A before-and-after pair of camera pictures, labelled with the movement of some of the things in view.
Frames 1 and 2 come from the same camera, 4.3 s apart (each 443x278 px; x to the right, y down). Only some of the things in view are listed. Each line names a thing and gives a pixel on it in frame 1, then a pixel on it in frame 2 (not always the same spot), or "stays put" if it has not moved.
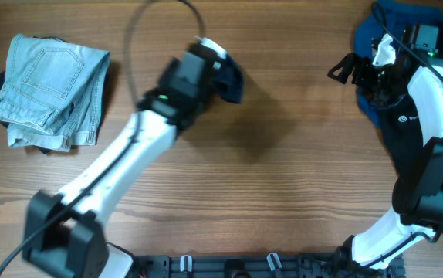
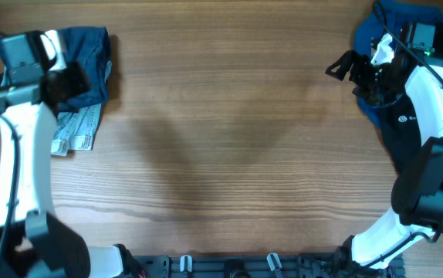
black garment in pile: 402,139 stays put
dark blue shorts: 230,80 → 91,46
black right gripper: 363,64 stays put
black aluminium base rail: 301,265 stays put
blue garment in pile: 380,19 stays put
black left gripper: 208,86 → 82,76
